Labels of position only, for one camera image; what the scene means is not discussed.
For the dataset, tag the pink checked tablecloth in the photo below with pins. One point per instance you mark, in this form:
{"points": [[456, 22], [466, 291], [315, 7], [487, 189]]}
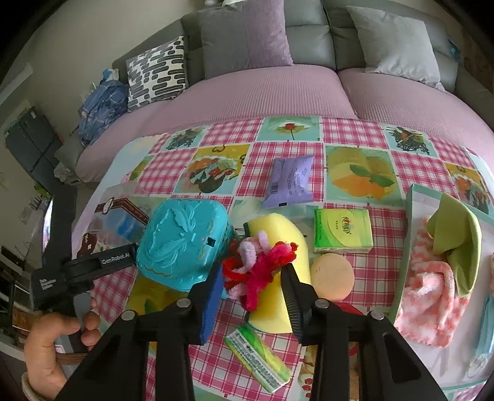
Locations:
{"points": [[339, 135]]}

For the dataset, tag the green cloth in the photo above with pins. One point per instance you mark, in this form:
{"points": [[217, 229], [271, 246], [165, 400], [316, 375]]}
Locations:
{"points": [[459, 239]]}

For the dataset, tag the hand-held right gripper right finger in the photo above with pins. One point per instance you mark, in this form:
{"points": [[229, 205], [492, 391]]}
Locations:
{"points": [[294, 312]]}

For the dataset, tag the grey sofa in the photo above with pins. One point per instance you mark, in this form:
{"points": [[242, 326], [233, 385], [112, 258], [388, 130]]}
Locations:
{"points": [[308, 34]]}

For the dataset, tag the yellow sponge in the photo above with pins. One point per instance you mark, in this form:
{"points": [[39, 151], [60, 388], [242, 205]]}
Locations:
{"points": [[270, 227]]}

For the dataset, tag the pink sofa cover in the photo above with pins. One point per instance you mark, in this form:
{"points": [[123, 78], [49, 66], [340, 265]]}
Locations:
{"points": [[251, 92]]}

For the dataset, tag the small turquoise object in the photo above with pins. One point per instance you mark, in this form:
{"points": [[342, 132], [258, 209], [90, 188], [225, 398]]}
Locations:
{"points": [[454, 50]]}

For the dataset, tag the dark cabinet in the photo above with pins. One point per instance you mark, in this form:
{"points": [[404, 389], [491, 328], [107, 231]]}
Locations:
{"points": [[31, 142]]}

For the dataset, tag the lilac pillow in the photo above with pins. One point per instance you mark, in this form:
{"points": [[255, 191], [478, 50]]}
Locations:
{"points": [[243, 38]]}

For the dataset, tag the teal plastic box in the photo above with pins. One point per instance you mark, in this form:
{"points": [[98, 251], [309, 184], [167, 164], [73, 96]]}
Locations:
{"points": [[181, 243]]}

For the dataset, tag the person's left hand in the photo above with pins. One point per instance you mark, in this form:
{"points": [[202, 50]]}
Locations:
{"points": [[42, 354]]}

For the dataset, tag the slim green tissue pack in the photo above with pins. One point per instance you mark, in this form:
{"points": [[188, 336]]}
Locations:
{"points": [[254, 354]]}

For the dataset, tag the blue bag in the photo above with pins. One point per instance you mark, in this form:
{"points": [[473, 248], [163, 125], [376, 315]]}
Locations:
{"points": [[102, 108]]}

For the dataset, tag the purple packet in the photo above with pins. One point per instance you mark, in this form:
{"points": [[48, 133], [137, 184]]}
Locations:
{"points": [[287, 181]]}

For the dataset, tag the round orange sponge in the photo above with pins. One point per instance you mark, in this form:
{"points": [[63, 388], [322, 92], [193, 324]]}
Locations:
{"points": [[334, 275]]}

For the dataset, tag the red pink pipe cleaner bundle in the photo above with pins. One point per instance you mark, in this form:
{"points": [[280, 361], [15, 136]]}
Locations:
{"points": [[262, 266]]}

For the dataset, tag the teal cardboard tray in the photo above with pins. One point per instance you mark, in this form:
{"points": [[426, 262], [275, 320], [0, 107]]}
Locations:
{"points": [[424, 198]]}

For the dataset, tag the pink knitted cloth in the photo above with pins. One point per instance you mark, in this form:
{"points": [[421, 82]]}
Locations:
{"points": [[428, 304]]}

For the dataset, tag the light grey pillow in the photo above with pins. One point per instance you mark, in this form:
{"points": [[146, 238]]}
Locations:
{"points": [[393, 42]]}

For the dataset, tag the square green tissue pack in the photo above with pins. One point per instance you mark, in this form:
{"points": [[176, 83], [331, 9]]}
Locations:
{"points": [[341, 229]]}

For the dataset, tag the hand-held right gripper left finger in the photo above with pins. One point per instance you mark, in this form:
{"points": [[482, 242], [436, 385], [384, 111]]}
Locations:
{"points": [[214, 308]]}

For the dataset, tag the black white patterned pillow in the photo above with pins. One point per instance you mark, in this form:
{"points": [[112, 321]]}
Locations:
{"points": [[154, 73]]}

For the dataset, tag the blue face mask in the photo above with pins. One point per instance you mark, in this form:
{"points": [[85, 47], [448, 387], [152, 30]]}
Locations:
{"points": [[487, 331]]}

